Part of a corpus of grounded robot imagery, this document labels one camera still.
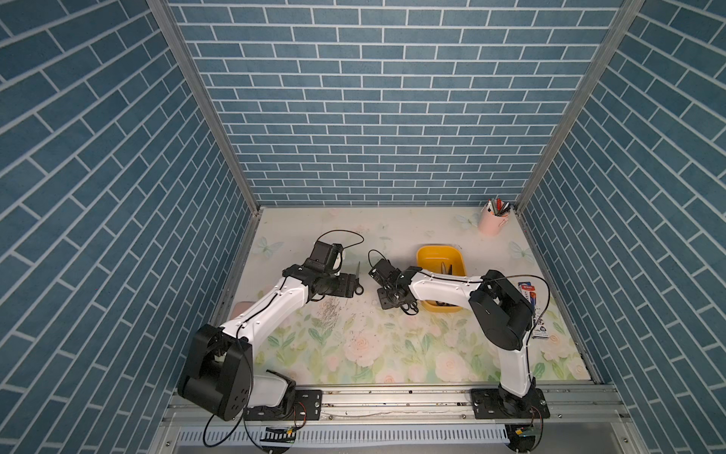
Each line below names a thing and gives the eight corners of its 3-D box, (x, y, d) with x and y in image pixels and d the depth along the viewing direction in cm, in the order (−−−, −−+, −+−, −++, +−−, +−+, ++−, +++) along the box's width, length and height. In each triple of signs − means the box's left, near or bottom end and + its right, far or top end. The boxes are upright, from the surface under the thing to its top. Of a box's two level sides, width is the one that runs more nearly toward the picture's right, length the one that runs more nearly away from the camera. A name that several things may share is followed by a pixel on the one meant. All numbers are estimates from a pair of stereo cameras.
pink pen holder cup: (477, 233, 114) (484, 216, 106) (478, 221, 119) (485, 203, 111) (499, 238, 113) (509, 221, 105) (499, 226, 117) (509, 208, 109)
